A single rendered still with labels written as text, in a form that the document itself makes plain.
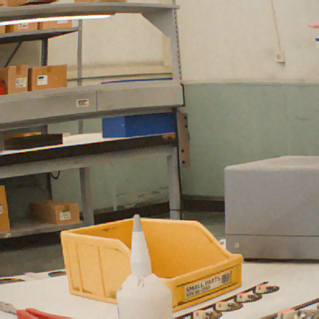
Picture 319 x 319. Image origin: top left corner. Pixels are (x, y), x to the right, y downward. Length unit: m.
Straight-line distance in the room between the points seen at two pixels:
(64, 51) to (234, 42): 1.35
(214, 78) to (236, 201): 5.57
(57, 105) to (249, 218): 2.35
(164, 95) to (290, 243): 2.75
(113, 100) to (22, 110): 0.48
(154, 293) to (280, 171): 0.30
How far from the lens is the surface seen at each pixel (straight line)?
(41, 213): 5.36
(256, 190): 0.75
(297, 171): 0.72
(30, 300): 0.65
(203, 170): 6.47
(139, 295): 0.46
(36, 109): 3.00
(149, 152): 3.49
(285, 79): 5.88
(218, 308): 0.60
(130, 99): 3.33
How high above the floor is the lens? 0.92
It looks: 4 degrees down
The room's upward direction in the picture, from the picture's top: 3 degrees counter-clockwise
